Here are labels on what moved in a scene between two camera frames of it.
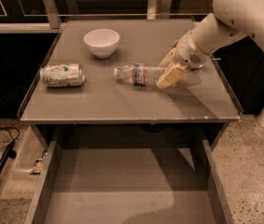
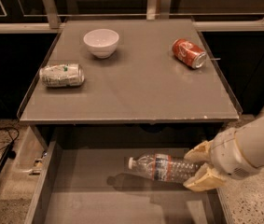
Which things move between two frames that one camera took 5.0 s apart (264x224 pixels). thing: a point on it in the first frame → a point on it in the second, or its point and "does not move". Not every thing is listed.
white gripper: x=187 y=52 → x=226 y=154
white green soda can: x=62 y=75 does not move
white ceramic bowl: x=102 y=43 does not move
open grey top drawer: x=130 y=175 does not move
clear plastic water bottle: x=139 y=74 → x=164 y=168
